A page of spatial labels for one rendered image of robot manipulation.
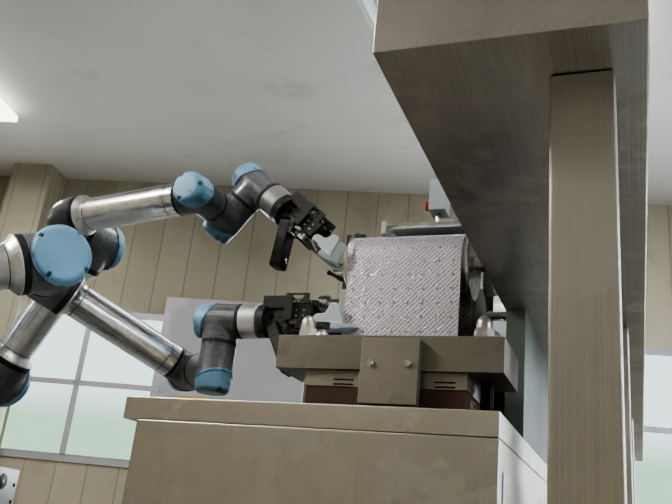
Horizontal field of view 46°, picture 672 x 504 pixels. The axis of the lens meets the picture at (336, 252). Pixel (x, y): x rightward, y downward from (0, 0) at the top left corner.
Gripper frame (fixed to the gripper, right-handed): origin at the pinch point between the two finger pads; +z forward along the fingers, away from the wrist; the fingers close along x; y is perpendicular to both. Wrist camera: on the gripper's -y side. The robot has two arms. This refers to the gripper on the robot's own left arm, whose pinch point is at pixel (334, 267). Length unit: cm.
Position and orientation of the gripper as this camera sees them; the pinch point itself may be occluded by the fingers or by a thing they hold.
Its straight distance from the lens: 169.5
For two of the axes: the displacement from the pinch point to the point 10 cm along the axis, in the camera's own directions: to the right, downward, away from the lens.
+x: 3.4, 3.5, 8.7
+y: 6.8, -7.4, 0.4
